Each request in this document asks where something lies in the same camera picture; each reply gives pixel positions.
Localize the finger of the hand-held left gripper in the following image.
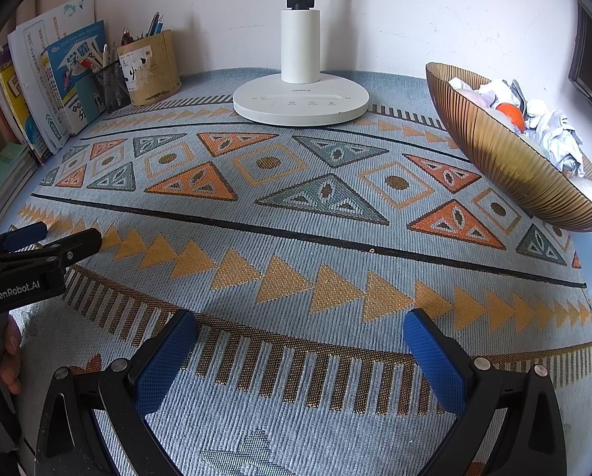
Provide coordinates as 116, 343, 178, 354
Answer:
0, 228, 103, 269
0, 221, 49, 258

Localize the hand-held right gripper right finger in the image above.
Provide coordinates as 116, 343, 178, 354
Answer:
402, 308, 568, 476

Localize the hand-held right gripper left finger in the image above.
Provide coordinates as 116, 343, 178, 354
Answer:
34, 310, 199, 476

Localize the golden ribbed bowl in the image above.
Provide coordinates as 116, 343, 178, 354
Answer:
425, 62, 592, 233

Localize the orange mandarin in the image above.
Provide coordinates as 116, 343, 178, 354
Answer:
494, 102, 526, 134

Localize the person's left hand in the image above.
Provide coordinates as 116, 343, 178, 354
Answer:
0, 316, 25, 396

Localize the stack of green books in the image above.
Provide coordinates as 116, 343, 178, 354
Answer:
0, 141, 39, 224

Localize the yellow book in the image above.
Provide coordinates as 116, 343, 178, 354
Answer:
0, 57, 63, 157

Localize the row of upright books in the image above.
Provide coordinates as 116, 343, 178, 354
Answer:
0, 44, 29, 146

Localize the black mesh pen holder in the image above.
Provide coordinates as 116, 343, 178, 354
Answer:
94, 59, 132, 112

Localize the blue illustrated book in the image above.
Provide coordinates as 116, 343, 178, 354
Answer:
43, 21, 109, 134

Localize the patterned woven table mat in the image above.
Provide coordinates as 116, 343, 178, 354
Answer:
0, 68, 592, 476

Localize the yellow bamboo pen holder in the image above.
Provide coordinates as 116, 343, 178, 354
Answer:
116, 30, 182, 107

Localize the bunch of pencils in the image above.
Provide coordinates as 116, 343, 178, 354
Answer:
75, 42, 118, 73

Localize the white workbook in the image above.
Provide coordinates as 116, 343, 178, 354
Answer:
7, 0, 106, 134

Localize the bunch of pens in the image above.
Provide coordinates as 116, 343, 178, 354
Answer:
121, 10, 166, 45

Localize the white desk lamp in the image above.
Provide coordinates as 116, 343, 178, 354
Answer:
233, 0, 371, 126

